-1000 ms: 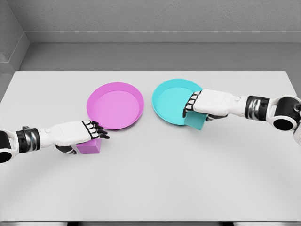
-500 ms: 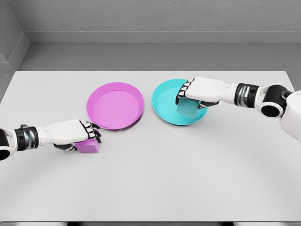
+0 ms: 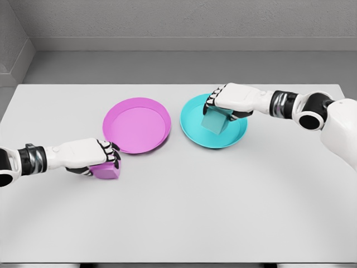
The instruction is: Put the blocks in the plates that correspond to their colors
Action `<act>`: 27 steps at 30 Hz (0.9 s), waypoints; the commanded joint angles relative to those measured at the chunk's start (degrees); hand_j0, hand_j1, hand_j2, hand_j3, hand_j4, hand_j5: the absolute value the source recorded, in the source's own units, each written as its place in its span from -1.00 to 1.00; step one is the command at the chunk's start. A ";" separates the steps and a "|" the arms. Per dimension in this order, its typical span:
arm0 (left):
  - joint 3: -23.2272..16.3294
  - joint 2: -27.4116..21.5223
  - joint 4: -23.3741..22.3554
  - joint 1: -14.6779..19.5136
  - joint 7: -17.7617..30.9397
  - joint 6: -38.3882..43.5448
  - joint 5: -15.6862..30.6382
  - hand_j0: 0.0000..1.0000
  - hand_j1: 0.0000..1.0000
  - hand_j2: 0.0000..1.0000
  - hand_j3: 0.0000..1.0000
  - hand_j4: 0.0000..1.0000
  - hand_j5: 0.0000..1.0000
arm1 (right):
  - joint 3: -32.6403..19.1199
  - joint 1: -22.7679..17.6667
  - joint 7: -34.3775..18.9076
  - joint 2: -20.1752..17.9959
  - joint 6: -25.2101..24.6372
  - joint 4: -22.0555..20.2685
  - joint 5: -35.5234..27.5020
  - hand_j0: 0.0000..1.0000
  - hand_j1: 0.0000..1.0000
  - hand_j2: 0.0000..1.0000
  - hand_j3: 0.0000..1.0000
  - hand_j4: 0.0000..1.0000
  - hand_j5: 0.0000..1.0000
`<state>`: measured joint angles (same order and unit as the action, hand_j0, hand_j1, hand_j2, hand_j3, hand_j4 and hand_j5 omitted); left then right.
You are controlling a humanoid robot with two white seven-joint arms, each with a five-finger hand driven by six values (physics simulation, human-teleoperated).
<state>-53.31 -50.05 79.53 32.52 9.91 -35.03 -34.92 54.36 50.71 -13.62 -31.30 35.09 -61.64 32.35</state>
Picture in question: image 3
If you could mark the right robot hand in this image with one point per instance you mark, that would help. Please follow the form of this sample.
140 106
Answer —
237 96

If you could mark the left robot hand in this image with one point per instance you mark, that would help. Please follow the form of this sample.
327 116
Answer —
86 152

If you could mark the pink cube block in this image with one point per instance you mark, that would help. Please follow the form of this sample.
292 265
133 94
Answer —
106 171

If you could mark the cyan cube block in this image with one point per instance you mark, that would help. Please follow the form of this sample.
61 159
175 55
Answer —
214 121

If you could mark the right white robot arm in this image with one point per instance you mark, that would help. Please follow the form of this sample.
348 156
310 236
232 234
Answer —
312 114

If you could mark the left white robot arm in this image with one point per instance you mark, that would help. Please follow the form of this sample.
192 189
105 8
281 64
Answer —
30 160

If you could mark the cyan round plate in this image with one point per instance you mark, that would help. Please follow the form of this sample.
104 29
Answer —
214 134

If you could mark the pink round plate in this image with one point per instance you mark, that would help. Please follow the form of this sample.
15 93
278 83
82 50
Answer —
138 126

